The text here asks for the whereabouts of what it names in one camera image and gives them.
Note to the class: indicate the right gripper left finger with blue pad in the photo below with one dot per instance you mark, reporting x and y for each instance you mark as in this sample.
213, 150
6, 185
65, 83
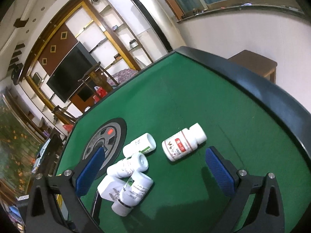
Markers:
54, 203

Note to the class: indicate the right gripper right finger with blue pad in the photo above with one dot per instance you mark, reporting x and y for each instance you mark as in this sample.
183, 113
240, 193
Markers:
266, 213

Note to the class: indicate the white bottle plant picture label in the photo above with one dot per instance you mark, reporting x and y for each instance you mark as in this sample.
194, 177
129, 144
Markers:
132, 193

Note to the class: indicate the white power adapter plug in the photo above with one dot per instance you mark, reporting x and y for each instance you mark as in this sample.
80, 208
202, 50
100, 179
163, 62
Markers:
110, 187

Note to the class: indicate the red label white pill bottle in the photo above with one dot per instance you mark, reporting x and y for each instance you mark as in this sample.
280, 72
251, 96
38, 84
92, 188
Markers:
183, 142

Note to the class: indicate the middle white pill bottle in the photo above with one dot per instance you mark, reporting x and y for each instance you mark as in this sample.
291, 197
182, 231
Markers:
127, 166

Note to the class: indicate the green label white pill bottle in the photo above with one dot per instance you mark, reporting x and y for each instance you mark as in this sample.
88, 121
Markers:
143, 144

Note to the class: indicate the red plastic bag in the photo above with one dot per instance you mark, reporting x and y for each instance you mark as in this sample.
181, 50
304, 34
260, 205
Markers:
100, 93

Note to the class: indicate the black flat screen television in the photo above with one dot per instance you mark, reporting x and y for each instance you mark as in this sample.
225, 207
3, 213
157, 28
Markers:
64, 80

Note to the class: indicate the brown wooden stool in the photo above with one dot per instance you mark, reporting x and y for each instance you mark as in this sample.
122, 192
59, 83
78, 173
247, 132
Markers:
256, 63

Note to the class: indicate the dark wooden chair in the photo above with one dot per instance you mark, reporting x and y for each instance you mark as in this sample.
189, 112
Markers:
99, 76

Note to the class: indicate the silver tower air conditioner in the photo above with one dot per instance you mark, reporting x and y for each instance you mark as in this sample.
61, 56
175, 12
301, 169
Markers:
161, 23

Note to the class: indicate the wooden wall shelf unit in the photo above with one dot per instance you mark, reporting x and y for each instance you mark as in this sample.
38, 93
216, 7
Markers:
57, 40

